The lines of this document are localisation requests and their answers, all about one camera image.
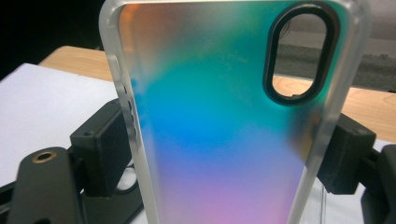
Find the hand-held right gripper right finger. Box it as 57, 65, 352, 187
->
317, 113, 377, 195

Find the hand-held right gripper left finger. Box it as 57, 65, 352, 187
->
69, 99, 138, 199

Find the iridescent phone case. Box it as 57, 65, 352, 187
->
98, 0, 373, 224

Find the wooden table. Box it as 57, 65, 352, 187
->
38, 46, 396, 144

